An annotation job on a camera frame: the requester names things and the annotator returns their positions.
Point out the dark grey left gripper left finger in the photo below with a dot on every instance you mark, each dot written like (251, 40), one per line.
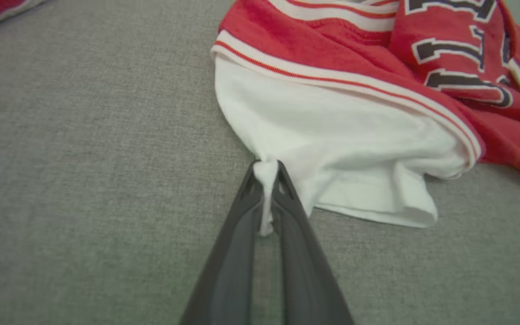
(228, 271)

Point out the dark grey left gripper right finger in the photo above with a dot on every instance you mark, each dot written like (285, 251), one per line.
(305, 271)

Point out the red jersey with white sleeves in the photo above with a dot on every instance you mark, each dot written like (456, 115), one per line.
(332, 135)

